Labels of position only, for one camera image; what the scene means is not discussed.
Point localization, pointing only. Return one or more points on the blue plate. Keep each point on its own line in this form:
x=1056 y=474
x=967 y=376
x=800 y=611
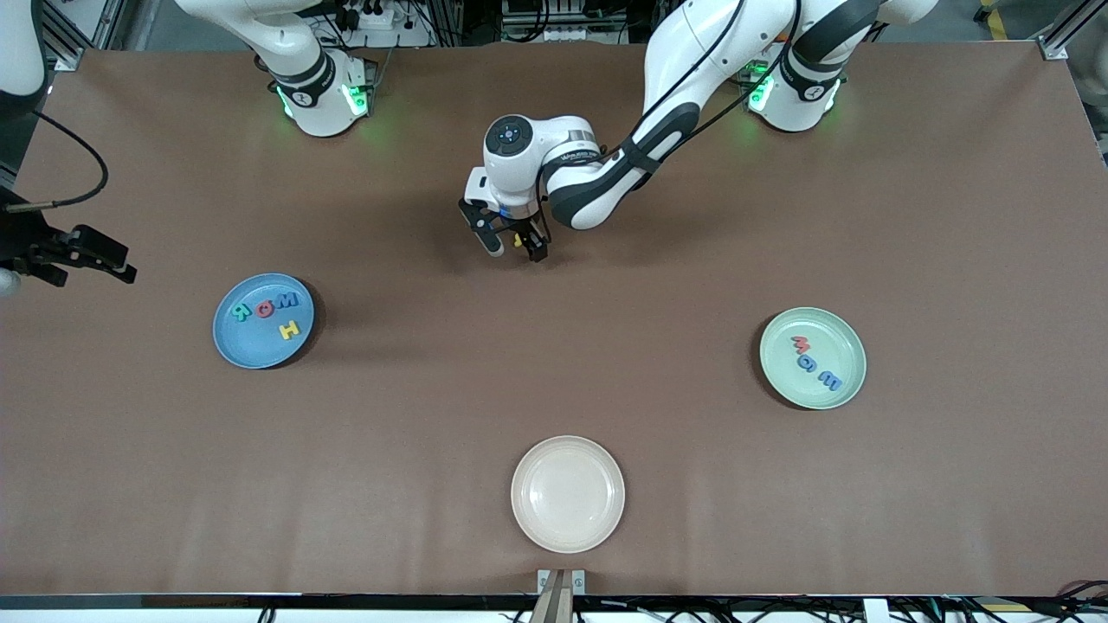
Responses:
x=251 y=346

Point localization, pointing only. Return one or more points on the aluminium frame post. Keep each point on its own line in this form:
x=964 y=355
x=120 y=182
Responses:
x=1054 y=49
x=67 y=59

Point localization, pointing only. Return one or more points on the cream plate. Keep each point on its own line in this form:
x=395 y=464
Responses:
x=567 y=493

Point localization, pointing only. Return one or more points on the red uppercase letter G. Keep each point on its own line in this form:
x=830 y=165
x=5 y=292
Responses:
x=259 y=308

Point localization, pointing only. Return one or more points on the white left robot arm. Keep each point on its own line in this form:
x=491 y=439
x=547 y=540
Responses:
x=710 y=43

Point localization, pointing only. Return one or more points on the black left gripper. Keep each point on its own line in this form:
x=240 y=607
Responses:
x=523 y=228

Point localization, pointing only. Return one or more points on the blue lowercase letter m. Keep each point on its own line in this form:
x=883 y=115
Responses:
x=829 y=381

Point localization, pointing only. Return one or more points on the brown table cover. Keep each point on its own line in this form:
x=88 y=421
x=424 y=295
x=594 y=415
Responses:
x=389 y=433

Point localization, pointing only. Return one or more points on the teal uppercase letter R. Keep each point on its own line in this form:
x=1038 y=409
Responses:
x=240 y=313

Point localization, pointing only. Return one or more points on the blue lowercase letter a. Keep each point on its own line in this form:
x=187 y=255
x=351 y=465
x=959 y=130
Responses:
x=802 y=362

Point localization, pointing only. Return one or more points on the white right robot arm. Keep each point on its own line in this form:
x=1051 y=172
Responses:
x=320 y=104

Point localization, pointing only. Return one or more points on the yellow uppercase letter H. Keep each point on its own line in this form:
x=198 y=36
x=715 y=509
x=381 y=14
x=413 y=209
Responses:
x=288 y=330

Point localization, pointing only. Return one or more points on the white power strip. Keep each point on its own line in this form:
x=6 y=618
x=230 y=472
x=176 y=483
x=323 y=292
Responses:
x=407 y=35

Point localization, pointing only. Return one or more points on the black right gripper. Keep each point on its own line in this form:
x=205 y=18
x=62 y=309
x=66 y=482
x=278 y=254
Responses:
x=28 y=240

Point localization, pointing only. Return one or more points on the metal bracket with beam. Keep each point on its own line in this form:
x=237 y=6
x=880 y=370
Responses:
x=561 y=597

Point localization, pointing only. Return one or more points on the green plate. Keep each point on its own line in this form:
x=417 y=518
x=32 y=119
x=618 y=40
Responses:
x=788 y=381

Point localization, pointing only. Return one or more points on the grey rack equipment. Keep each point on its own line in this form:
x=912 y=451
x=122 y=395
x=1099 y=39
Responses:
x=563 y=33

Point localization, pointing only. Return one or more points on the blue uppercase letter M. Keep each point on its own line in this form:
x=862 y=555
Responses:
x=286 y=301

